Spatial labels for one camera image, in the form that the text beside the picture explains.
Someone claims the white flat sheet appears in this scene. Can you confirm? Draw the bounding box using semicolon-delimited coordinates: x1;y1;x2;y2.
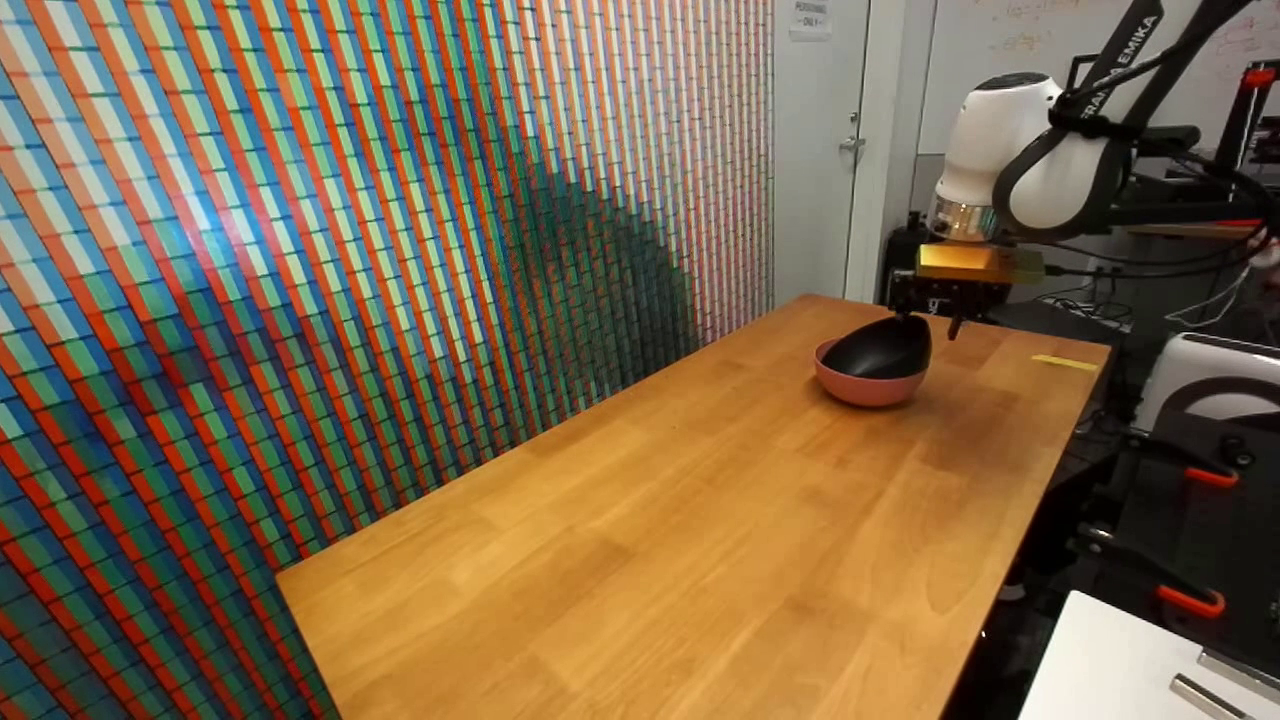
1015;586;1280;720

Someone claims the metal door handle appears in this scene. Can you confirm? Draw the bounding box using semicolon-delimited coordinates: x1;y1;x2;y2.
835;113;868;174

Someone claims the orange clamp handle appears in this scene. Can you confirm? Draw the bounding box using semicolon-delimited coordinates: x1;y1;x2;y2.
1181;461;1243;492
1154;579;1233;623

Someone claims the white door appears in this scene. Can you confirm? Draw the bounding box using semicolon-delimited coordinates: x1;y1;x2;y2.
774;0;913;310

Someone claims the pink bowl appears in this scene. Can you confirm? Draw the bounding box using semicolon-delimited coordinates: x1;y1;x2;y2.
813;357;929;410

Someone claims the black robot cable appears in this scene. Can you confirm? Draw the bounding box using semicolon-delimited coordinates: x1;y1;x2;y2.
994;0;1273;242

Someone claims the white paper sign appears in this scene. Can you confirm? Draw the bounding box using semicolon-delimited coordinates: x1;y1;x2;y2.
789;0;835;41

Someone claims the gold wrist camera mount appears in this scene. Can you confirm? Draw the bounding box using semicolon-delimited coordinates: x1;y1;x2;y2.
913;241;1019;283

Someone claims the yellow tape strip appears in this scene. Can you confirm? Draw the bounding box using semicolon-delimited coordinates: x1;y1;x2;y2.
1027;347;1103;375

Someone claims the black stand with red top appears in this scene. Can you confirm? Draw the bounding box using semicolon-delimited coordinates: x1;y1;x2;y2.
1213;57;1280;204

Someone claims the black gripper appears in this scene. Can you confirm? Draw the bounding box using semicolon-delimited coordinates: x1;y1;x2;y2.
885;269;1015;345

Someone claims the wooden desk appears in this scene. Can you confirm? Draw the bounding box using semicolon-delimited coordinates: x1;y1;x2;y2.
1133;215;1275;246

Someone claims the black bowl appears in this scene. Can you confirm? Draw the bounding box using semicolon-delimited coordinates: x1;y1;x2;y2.
813;310;935;384

